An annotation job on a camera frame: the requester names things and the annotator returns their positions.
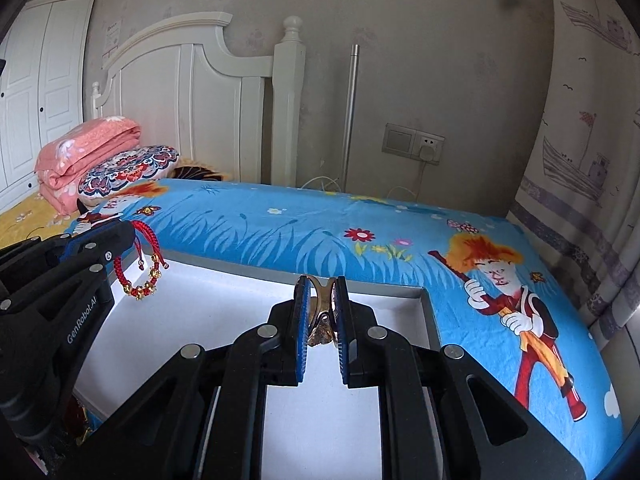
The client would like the red cord gold-bead bracelet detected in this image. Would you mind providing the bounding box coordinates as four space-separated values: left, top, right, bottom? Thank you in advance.
112 219 170 302

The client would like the gold interlocking ring ornament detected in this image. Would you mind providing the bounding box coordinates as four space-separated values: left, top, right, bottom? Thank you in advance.
307 275 337 347

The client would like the yellow floral bedsheet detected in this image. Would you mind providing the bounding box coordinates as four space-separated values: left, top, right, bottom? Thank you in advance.
0 193 78 248

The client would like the patterned round cushion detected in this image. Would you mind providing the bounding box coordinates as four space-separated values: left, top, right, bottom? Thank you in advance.
78 145 179 206

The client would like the folded pink floral quilt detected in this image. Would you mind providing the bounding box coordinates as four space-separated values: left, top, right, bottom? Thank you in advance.
35 116 141 216

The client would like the grey shallow cardboard tray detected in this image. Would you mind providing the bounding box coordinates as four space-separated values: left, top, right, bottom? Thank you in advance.
74 244 443 480

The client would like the black folding fan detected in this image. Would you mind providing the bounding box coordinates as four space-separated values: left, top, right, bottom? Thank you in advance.
168 159 231 181

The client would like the blue cartoon print tablecloth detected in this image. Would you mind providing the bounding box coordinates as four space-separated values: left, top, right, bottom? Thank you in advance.
79 179 623 478

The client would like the white wooden headboard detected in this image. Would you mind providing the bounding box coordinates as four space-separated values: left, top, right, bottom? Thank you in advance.
91 12 306 188

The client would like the white wardrobe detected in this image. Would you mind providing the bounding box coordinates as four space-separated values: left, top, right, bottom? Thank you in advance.
1 0 94 211

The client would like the ship print curtain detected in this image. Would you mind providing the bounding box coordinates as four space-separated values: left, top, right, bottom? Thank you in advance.
509 0 639 348

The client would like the white charger plug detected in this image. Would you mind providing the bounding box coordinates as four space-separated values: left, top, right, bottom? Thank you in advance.
419 145 437 164

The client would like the silver metal pole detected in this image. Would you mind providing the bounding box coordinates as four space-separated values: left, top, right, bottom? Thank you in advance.
341 44 360 190

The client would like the paper notice on wall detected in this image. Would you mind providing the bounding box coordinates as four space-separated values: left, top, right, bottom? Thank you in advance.
102 20 122 58

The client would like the grey wall socket panel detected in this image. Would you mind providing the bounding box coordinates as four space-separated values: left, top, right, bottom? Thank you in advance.
382 124 445 165

